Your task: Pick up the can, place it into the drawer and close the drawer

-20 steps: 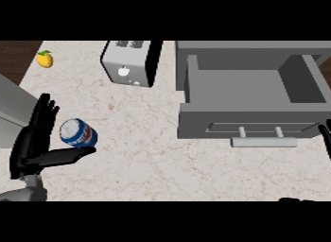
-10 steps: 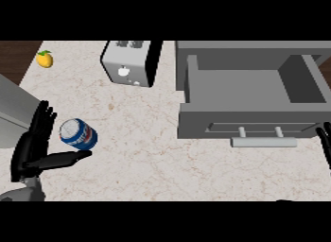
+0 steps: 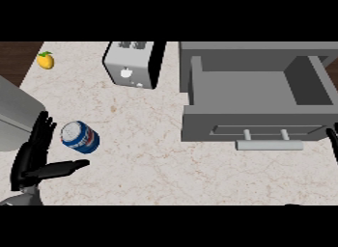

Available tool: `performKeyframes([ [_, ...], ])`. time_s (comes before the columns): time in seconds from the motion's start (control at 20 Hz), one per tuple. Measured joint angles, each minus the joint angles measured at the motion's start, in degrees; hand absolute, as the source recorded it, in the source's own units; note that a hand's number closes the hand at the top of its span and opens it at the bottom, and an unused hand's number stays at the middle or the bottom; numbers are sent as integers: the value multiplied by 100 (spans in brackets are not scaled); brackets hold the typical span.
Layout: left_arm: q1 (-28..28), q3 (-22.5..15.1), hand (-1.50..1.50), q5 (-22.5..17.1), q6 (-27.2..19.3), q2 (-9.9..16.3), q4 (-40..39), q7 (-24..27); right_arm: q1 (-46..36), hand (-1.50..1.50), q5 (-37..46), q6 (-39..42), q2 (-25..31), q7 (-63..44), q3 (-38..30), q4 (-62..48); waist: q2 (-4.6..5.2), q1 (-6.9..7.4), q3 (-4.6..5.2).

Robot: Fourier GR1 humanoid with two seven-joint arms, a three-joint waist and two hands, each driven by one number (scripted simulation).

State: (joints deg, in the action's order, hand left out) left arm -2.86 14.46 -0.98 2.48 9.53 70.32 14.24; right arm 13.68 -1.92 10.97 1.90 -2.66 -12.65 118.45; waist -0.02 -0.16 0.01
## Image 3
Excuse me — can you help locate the yellow lemon with green leaf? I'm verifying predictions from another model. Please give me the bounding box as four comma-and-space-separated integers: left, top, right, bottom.
35, 51, 57, 70

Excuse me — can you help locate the blue soda can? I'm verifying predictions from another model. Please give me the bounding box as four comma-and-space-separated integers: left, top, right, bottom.
60, 120, 102, 155

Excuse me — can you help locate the grey drawer front with handle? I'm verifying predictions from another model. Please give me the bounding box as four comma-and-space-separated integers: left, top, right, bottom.
180, 104, 338, 151

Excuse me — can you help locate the grey cabinet body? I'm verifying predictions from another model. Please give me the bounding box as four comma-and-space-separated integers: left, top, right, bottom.
178, 41, 338, 95

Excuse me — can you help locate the grey open drawer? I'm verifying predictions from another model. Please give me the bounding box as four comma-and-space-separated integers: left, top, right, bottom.
189, 55, 338, 110

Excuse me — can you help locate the silver toaster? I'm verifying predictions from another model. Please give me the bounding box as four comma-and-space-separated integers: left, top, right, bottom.
102, 41, 168, 91

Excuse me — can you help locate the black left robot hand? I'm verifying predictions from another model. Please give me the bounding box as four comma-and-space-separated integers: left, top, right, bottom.
10, 110, 91, 192

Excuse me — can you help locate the large grey appliance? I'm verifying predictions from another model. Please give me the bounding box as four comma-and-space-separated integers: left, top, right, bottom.
0, 66, 49, 152

